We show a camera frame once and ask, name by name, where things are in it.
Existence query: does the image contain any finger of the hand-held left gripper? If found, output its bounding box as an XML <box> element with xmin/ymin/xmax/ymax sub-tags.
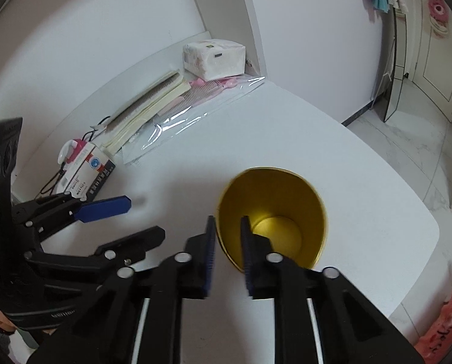
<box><xmin>12</xmin><ymin>193</ymin><xmax>132</xmax><ymax>241</ymax></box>
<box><xmin>25</xmin><ymin>226</ymin><xmax>166</xmax><ymax>283</ymax></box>

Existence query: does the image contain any red cup with gold inside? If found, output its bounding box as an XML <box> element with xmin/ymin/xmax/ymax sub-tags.
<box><xmin>214</xmin><ymin>166</ymin><xmax>329</xmax><ymax>274</ymax></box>

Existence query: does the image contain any pink door decoration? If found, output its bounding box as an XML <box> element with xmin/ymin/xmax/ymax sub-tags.
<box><xmin>427</xmin><ymin>0</ymin><xmax>452</xmax><ymax>39</ymax></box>

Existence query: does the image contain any pink comb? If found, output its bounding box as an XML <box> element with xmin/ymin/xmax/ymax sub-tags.
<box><xmin>188</xmin><ymin>76</ymin><xmax>243</xmax><ymax>92</ymax></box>

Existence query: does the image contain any cream paper book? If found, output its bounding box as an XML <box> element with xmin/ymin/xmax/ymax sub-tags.
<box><xmin>104</xmin><ymin>79</ymin><xmax>192</xmax><ymax>156</ymax></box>

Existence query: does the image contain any white box with dark side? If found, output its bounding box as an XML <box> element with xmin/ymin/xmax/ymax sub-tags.
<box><xmin>57</xmin><ymin>143</ymin><xmax>116</xmax><ymax>202</ymax></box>

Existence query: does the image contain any clear plastic sleeve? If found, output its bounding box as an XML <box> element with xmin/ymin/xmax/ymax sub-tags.
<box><xmin>122</xmin><ymin>75</ymin><xmax>266</xmax><ymax>165</ymax></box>

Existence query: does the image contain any thin black cable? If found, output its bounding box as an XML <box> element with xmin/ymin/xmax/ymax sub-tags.
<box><xmin>40</xmin><ymin>116</ymin><xmax>111</xmax><ymax>198</ymax></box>

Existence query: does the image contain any pink and white gadget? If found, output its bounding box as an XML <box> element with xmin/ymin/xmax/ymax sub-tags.
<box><xmin>58</xmin><ymin>139</ymin><xmax>92</xmax><ymax>169</ymax></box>

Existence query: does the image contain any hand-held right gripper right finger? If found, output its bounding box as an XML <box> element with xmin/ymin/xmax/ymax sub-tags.
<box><xmin>240</xmin><ymin>215</ymin><xmax>425</xmax><ymax>364</ymax></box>

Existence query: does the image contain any white framed standing mirror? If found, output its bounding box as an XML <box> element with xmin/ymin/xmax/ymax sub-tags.
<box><xmin>377</xmin><ymin>8</ymin><xmax>410</xmax><ymax>123</ymax></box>

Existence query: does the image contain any white tissue pack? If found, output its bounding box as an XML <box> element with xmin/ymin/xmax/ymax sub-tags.
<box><xmin>183</xmin><ymin>39</ymin><xmax>246</xmax><ymax>81</ymax></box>

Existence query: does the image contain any white door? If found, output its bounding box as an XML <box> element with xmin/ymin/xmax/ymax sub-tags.
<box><xmin>415</xmin><ymin>0</ymin><xmax>452</xmax><ymax>122</ymax></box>

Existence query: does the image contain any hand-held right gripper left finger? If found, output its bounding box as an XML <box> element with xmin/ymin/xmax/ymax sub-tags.
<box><xmin>27</xmin><ymin>215</ymin><xmax>217</xmax><ymax>364</ymax></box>

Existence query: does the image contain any grey cover notebook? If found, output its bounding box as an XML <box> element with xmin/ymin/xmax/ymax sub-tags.
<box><xmin>106</xmin><ymin>69</ymin><xmax>182</xmax><ymax>127</ymax></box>

